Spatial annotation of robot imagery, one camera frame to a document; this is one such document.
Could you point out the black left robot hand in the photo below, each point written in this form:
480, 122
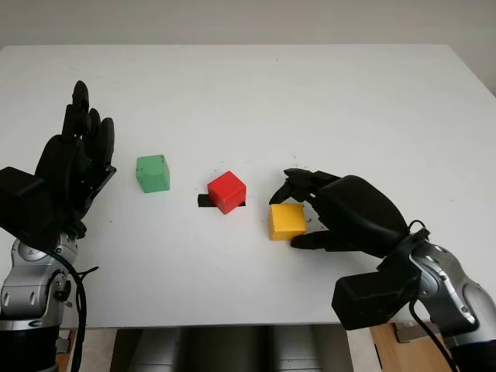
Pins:
73, 170

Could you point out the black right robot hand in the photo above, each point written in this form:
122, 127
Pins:
360, 217

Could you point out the yellow cube block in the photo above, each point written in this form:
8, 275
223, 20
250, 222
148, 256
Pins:
286, 222

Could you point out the green cube block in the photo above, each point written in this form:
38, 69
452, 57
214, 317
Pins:
153, 174

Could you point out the red cube block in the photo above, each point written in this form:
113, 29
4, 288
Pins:
228, 191

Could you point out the black tape strip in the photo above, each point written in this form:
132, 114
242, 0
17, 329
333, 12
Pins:
203, 200

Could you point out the grey robot torso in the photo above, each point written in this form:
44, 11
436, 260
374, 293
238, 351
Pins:
232, 348

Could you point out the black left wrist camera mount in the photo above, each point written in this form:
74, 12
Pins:
21, 205

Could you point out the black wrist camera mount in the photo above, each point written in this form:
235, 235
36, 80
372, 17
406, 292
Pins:
372, 298
21, 205

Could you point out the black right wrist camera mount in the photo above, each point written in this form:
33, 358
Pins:
372, 298

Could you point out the grey metal table bracket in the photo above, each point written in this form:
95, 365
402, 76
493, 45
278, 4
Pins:
410, 332
66, 341

